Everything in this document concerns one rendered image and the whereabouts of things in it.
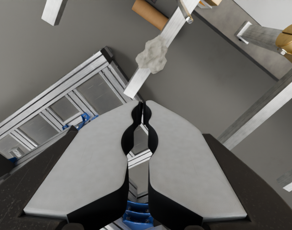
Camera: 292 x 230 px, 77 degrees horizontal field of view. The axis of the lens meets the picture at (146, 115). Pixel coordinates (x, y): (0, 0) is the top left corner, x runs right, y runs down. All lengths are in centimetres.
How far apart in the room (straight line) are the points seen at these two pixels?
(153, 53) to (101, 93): 83
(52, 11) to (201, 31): 100
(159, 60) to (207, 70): 100
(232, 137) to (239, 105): 117
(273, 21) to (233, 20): 18
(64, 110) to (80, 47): 44
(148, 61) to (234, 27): 32
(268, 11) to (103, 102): 96
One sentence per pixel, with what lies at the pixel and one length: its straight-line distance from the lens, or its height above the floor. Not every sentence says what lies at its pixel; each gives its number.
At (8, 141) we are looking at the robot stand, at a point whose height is 21.
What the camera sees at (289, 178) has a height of 95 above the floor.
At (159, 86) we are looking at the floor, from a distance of 140.
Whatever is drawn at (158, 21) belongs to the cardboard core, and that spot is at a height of 8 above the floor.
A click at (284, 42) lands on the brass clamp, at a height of 95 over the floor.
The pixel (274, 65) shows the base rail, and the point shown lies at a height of 70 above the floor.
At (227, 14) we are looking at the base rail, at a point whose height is 70.
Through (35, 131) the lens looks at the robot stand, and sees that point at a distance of 158.
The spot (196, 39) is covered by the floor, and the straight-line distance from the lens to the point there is 135.
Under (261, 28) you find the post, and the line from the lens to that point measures 58.
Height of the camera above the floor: 130
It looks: 60 degrees down
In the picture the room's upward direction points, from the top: 179 degrees counter-clockwise
